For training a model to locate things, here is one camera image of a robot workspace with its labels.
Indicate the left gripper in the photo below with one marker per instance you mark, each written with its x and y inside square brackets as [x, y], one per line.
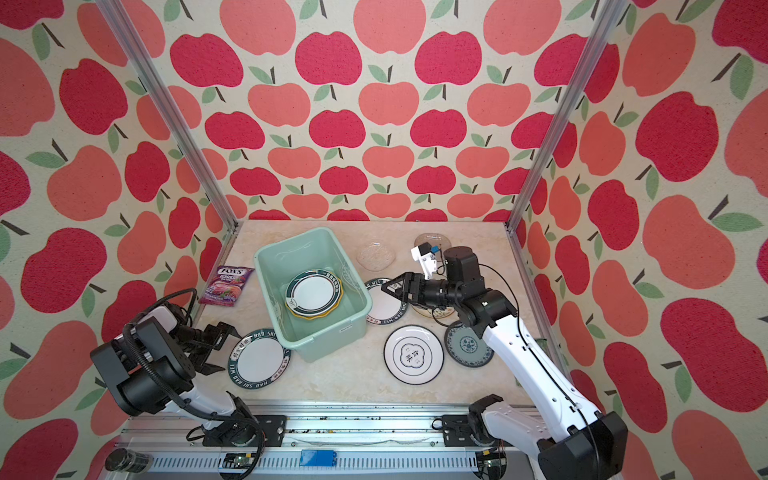
[216, 334]

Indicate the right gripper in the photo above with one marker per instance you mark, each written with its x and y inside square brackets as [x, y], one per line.
[409, 281]

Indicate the small green rim lettered plate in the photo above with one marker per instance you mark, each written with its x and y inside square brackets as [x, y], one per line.
[385, 309]

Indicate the large green rim lettered plate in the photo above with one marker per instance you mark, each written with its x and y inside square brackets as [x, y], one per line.
[258, 360]

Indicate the white plate black flower emblem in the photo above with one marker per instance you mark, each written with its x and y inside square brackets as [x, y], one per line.
[413, 355]

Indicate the yellow polka dot plate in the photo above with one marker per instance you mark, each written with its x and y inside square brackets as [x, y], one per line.
[315, 313]

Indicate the mint green plastic bin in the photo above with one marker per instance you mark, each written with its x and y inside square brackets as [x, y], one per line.
[316, 300]

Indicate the red and green ringed plate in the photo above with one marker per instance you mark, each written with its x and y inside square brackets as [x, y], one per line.
[312, 292]

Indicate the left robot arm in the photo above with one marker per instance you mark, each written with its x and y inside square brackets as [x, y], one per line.
[152, 367]

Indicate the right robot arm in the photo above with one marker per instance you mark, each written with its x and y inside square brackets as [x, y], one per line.
[573, 439]

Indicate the beige ceramic bowl plate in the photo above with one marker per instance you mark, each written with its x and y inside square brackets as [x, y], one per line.
[438, 313]

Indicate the clear glass plate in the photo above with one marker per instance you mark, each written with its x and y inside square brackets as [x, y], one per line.
[376, 256]

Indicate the smoky brown glass plate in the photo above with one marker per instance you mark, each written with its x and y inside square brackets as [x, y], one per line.
[434, 239]

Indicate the purple candy bag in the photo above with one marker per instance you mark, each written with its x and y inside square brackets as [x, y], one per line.
[226, 286]

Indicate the blue patterned small plate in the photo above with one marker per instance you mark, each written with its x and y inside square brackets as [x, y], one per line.
[465, 347]

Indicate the black cylindrical knob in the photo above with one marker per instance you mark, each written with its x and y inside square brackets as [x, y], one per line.
[128, 461]

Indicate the blue label block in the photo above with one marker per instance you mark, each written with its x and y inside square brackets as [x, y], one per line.
[318, 458]

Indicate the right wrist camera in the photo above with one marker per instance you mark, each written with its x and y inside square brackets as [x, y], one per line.
[430, 259]

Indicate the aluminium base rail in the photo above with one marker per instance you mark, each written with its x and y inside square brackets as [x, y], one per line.
[372, 441]

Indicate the left aluminium frame post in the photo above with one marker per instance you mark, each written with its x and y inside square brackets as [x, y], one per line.
[118, 19]

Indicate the aluminium frame post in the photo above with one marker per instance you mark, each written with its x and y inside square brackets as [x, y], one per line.
[605, 24]
[118, 19]

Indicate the right aluminium frame post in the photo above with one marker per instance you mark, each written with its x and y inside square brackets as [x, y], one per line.
[605, 24]

